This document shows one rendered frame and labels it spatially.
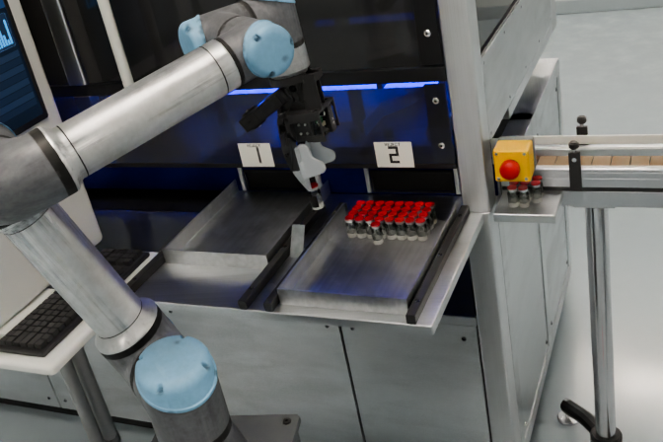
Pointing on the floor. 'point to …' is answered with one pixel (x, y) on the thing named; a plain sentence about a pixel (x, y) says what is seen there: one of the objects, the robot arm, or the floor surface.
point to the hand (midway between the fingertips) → (307, 181)
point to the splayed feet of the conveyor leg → (571, 414)
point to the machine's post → (477, 179)
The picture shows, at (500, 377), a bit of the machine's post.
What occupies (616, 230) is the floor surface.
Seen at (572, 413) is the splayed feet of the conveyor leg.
